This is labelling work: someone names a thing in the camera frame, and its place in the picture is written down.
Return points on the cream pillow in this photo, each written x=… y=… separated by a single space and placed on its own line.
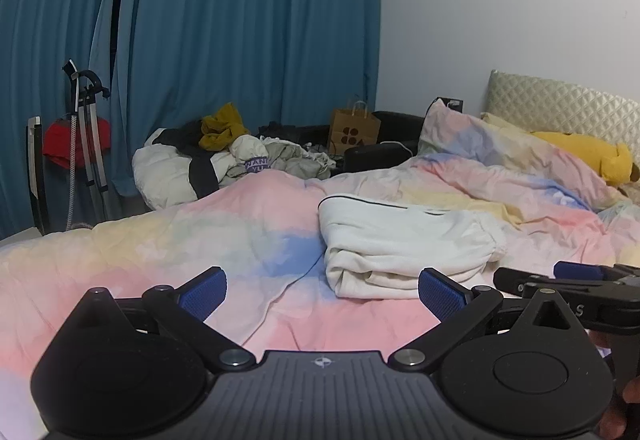
x=502 y=122

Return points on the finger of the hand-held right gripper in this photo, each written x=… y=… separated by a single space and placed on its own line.
x=577 y=271
x=520 y=281

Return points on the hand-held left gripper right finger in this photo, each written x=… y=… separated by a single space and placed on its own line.
x=442 y=295

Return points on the blue curtain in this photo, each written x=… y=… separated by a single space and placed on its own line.
x=45 y=20
x=250 y=20

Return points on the black sofa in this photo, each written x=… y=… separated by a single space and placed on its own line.
x=372 y=157

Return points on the mustard yellow cloth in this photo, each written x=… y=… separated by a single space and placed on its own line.
x=222 y=125

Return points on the brown paper bag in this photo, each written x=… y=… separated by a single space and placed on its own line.
x=352 y=132

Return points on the grey clothes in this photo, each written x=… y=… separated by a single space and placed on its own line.
x=300 y=162

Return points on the person's right hand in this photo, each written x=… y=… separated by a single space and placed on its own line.
x=615 y=425

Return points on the white pants with black stripe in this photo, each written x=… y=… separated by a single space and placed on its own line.
x=400 y=240

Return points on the yellow plush toy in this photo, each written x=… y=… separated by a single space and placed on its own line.
x=585 y=152

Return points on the black cloth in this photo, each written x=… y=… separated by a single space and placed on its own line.
x=180 y=135

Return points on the quilted cream headboard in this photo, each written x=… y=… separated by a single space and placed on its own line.
x=560 y=105

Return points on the chair with black frame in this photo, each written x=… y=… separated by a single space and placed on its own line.
x=36 y=170

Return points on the pastel pillow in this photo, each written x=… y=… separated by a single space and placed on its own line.
x=480 y=145

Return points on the red garment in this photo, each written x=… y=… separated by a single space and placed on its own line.
x=57 y=145

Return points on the garment steamer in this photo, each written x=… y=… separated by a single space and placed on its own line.
x=90 y=135

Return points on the pastel tie-dye duvet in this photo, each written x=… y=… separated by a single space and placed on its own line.
x=175 y=240

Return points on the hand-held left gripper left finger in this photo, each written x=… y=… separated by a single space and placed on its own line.
x=202 y=295

